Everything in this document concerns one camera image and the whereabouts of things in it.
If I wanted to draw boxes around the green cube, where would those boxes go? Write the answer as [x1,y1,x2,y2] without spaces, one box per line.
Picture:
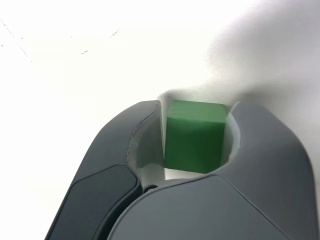
[163,99,227,175]

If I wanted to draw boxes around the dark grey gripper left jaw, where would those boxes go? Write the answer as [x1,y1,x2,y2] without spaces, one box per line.
[45,99,166,240]

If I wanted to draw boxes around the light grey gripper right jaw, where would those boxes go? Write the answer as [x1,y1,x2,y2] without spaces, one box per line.
[107,100,320,240]

